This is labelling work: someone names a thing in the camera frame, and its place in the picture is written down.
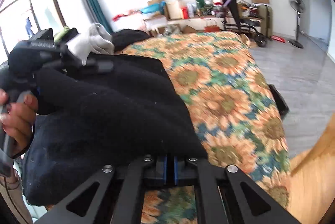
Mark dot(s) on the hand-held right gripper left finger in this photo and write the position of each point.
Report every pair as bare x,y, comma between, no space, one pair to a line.
164,170

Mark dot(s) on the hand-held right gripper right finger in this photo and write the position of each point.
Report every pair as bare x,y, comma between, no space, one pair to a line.
176,170

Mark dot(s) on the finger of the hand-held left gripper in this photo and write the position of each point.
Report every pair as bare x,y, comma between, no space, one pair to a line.
100,67

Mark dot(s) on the black knit sweater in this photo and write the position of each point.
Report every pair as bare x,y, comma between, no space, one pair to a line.
117,114

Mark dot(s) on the person's left forearm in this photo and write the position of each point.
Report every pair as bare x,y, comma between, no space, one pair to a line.
14,200

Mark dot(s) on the person's left hand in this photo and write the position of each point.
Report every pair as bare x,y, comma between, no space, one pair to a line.
19,121

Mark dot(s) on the grey knit sweater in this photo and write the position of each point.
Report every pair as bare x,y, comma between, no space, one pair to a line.
96,40

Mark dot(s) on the green garment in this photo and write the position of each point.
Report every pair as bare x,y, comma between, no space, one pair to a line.
61,32

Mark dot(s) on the black jacket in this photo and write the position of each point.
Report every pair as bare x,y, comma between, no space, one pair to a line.
128,38

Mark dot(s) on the white plastic container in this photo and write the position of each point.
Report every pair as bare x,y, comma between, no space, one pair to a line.
174,9

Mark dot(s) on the sunflower tablecloth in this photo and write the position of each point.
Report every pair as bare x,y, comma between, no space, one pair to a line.
222,82

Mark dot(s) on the black waste bin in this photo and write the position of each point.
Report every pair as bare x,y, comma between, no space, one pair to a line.
278,101

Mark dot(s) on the wooden chair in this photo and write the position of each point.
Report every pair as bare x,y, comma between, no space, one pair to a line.
314,174

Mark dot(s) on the black trolley cart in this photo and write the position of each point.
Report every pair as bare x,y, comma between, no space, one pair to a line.
240,19

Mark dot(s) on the olive suitcase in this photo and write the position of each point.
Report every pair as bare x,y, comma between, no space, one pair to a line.
265,19

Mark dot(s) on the black standing fan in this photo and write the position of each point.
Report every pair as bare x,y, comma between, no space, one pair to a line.
297,17

